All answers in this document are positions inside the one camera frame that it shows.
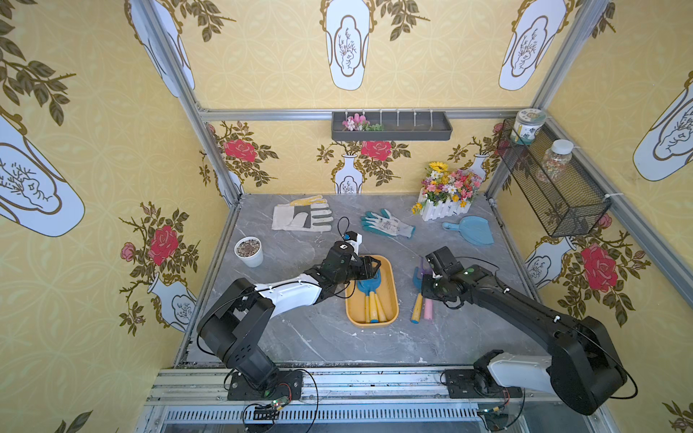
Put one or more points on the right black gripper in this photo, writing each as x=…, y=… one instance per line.
x=428, y=287

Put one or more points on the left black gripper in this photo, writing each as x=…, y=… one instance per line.
x=365, y=268

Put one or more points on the blue rake yellow handle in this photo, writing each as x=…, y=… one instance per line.
x=379, y=309
x=362, y=286
x=418, y=305

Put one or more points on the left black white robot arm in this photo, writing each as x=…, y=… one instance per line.
x=234, y=325

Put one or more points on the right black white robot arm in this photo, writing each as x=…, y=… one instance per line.
x=580, y=364

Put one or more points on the yellow plastic storage box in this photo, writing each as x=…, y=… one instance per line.
x=384, y=285

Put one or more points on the teal white garden glove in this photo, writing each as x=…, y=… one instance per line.
x=386, y=224

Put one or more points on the light blue dustpan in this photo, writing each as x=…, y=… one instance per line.
x=473, y=229

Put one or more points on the white grey leather work glove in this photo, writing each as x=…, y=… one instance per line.
x=312, y=214

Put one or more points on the white fence flower planter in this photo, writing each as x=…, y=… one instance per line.
x=445, y=192

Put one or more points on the white cup with pebbles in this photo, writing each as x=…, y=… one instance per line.
x=249, y=250

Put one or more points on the small pink flowers on shelf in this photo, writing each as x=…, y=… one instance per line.
x=358, y=122

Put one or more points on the clear jar white lid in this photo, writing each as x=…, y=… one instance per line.
x=555, y=160

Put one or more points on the jar with green label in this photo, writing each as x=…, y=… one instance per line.
x=527, y=124

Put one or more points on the purple rake pink handle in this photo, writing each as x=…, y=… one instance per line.
x=425, y=269

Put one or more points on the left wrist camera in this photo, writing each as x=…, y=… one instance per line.
x=354, y=239

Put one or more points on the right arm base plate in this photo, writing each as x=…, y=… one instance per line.
x=476, y=383

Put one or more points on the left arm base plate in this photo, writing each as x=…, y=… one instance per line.
x=282, y=383

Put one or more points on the grey wall shelf tray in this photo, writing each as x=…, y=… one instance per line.
x=399, y=126

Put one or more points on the black wire mesh basket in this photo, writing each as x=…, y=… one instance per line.
x=567, y=204

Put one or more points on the aluminium front rail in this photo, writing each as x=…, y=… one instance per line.
x=356, y=394

